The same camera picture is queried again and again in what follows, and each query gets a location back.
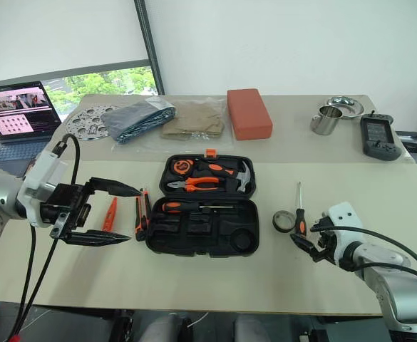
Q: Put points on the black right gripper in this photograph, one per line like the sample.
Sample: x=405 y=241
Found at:
x=326 y=246

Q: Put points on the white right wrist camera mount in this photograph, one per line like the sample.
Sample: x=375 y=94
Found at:
x=345 y=221

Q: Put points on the dark window frame post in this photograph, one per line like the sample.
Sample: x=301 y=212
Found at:
x=151 y=46

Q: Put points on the stainless steel bowl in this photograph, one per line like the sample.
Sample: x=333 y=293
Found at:
x=350 y=107

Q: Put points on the perforated round metal plate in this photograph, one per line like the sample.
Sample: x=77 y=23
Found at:
x=83 y=123

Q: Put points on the orange rectangular block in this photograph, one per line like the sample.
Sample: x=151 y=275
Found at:
x=249 y=114

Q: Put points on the dark grey handheld controller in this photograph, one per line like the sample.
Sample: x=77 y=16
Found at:
x=379 y=137

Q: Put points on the orange black utility knife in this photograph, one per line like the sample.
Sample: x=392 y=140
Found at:
x=141 y=217

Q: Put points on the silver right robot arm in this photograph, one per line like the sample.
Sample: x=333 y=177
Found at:
x=400 y=295

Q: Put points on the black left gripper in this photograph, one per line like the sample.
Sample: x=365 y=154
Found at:
x=67 y=203

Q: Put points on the orange voltage tester pen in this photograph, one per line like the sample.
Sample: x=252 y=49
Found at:
x=109 y=217

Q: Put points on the orange black tape measure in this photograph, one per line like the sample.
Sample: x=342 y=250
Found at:
x=182 y=166

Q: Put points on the stainless steel cup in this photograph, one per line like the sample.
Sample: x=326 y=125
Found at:
x=325 y=123

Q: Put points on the open laptop computer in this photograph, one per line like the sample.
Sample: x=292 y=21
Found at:
x=15 y=114

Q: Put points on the clear plastic bag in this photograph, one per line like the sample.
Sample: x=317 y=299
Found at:
x=179 y=144

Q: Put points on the screwdriver with long orange grip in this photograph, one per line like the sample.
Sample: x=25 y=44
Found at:
x=174 y=206

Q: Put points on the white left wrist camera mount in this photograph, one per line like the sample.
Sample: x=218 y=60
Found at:
x=44 y=167

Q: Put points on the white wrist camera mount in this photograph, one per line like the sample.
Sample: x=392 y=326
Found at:
x=44 y=167
x=345 y=221

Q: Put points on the folded dark blue cloth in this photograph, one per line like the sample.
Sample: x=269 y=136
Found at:
x=137 y=119

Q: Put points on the black plastic tool case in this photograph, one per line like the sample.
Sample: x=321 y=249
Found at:
x=208 y=231

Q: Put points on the black electrical tape roll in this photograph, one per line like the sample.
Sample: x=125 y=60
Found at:
x=277 y=224

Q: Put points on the beige table cover sheet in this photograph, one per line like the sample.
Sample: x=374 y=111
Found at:
x=283 y=149
x=194 y=281

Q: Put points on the folded beige cloth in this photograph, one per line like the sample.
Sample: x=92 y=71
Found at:
x=194 y=119

